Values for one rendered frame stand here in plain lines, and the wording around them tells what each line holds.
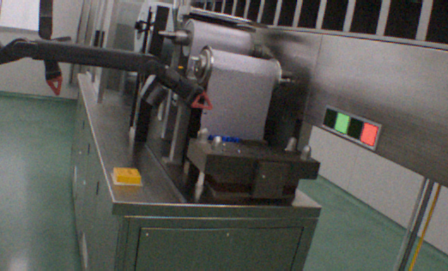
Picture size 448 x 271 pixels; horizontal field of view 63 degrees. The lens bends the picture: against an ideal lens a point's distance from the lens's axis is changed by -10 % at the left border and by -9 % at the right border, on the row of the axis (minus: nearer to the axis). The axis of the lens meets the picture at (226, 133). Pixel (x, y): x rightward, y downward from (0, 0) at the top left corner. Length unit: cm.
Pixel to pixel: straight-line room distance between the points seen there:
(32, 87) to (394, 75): 624
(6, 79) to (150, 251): 594
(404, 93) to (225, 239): 64
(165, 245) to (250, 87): 58
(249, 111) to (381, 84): 48
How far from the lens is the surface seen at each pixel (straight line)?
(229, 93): 133
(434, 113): 99
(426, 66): 103
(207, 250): 120
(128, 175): 118
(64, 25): 677
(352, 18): 128
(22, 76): 686
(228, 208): 116
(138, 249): 114
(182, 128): 139
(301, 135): 167
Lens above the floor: 133
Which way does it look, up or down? 12 degrees down
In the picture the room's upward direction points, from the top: 12 degrees clockwise
